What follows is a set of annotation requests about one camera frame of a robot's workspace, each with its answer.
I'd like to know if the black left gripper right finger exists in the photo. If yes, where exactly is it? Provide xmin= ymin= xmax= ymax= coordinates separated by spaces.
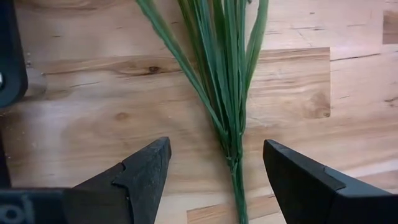
xmin=262 ymin=139 xmax=398 ymax=224

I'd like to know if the red artificial flower bunch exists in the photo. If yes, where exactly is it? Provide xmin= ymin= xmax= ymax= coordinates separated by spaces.
xmin=135 ymin=0 xmax=270 ymax=224

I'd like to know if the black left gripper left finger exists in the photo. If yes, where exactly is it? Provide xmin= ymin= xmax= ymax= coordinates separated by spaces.
xmin=63 ymin=136 xmax=172 ymax=224

